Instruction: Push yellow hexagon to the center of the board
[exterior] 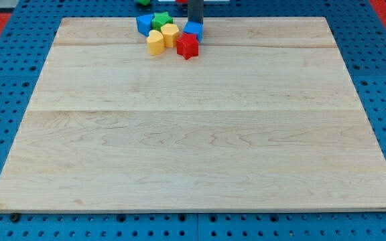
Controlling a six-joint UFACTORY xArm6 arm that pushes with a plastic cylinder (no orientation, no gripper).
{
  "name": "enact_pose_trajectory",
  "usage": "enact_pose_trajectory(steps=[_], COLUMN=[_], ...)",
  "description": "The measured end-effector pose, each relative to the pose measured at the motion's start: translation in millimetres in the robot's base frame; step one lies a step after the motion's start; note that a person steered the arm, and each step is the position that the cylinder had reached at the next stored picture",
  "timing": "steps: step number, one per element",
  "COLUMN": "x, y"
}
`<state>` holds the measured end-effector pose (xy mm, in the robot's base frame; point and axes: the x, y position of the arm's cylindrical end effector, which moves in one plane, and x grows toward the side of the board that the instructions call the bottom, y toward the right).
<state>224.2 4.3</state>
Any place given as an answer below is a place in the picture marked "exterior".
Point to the green block at top edge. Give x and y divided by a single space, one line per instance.
143 2

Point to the light wooden board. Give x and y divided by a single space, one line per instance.
265 119

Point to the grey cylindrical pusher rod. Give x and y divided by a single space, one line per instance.
195 11

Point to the blue pentagon block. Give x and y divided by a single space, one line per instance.
144 24

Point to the green star block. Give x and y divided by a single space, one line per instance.
160 19

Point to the yellow hexagon block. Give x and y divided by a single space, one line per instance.
171 34

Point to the red star block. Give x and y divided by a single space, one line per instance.
187 45

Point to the blue cube block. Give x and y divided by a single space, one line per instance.
194 28

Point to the yellow heart block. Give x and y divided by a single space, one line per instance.
155 42

